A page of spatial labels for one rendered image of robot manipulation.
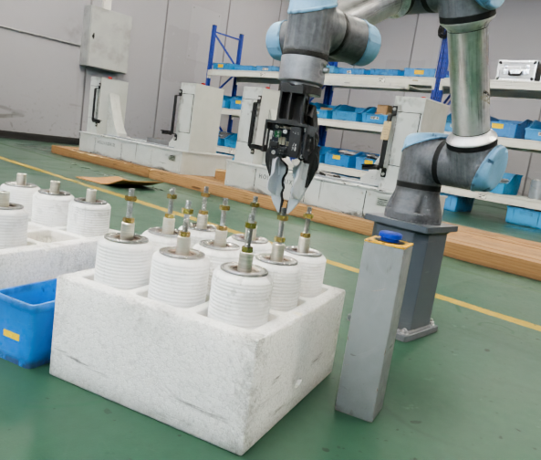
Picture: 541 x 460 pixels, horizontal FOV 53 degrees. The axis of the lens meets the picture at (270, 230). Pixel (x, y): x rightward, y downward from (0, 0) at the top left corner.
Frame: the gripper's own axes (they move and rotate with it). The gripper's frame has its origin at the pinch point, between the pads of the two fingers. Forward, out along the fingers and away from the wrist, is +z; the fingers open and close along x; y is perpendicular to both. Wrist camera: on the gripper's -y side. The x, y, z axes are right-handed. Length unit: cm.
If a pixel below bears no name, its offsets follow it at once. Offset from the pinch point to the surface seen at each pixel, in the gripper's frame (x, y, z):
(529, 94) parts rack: 100, -530, -94
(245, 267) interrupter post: -1.3, 13.2, 9.1
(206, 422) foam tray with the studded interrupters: -1.8, 20.0, 31.7
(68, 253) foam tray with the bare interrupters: -47, -6, 19
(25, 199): -72, -21, 13
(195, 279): -9.5, 12.8, 12.9
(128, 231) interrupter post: -24.4, 9.2, 8.3
